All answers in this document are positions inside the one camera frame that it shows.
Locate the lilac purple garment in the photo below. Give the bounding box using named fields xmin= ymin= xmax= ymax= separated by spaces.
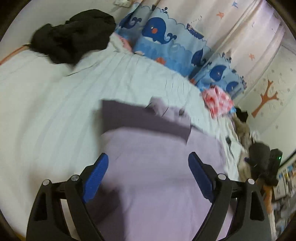
xmin=87 ymin=97 xmax=226 ymax=240

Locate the beige clothes heap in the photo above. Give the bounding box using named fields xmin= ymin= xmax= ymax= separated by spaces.
xmin=232 ymin=114 xmax=254 ymax=182

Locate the black clothes pile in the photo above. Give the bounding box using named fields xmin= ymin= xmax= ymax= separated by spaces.
xmin=29 ymin=9 xmax=116 ymax=65

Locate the dark grey round device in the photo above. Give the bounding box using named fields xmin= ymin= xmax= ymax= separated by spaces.
xmin=246 ymin=142 xmax=282 ymax=186

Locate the white striped bed sheet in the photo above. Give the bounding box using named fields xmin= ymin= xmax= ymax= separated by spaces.
xmin=1 ymin=39 xmax=242 ymax=235

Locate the pink red crumpled cloth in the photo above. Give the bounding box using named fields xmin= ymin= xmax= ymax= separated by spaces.
xmin=201 ymin=86 xmax=236 ymax=119

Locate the pale pink sheer curtain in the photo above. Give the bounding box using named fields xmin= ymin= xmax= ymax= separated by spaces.
xmin=152 ymin=0 xmax=290 ymax=79

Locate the blue whale print curtain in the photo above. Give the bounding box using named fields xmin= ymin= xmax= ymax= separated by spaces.
xmin=116 ymin=1 xmax=246 ymax=98

